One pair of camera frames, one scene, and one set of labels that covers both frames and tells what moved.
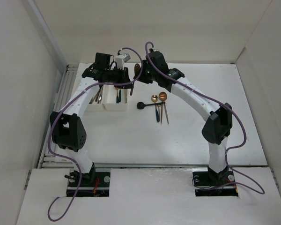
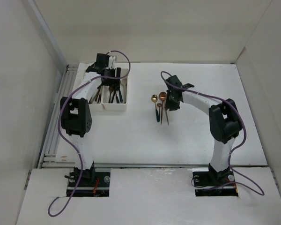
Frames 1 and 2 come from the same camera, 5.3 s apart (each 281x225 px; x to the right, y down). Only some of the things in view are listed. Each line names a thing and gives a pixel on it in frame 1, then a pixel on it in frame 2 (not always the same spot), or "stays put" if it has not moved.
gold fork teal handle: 99,99 stays put
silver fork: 98,91 stays put
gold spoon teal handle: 154,98 stays put
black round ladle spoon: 141,105 → 110,89
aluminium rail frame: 48,160 stays put
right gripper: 142,78 → 168,104
